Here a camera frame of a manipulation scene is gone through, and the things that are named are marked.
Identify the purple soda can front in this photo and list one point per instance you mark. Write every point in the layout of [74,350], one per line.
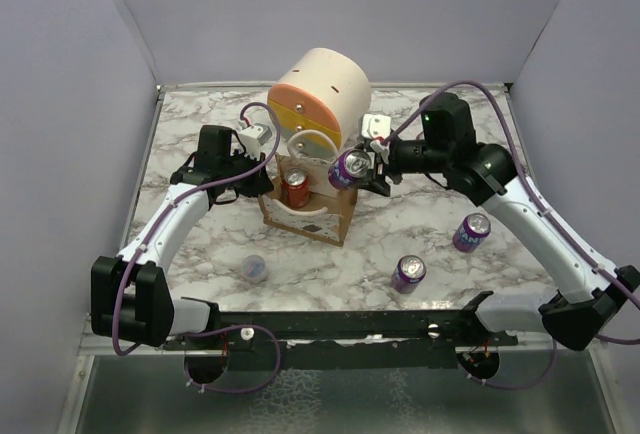
[409,271]

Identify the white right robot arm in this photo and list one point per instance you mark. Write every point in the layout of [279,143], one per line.
[589,288]

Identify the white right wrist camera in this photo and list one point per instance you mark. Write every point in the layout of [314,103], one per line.
[375,126]

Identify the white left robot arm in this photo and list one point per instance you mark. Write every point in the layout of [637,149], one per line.
[130,297]

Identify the red soda can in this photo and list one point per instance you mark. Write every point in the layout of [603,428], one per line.
[295,184]

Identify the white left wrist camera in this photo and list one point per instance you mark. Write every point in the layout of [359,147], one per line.
[255,136]

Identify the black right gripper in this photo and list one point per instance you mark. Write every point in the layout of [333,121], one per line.
[386,167]

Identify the small clear plastic cup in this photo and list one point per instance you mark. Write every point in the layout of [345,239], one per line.
[254,269]

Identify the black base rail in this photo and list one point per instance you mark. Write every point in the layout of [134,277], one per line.
[328,340]

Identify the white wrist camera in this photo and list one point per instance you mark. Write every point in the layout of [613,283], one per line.
[255,136]
[375,126]

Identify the brown canvas bag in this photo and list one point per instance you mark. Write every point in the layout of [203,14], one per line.
[328,213]

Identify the cream cylindrical drawer cabinet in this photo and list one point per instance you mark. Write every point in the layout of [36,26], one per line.
[324,91]

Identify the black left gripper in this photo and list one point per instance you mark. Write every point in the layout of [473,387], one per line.
[260,185]

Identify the purple soda can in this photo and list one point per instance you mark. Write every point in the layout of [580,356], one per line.
[472,232]
[409,271]
[348,169]

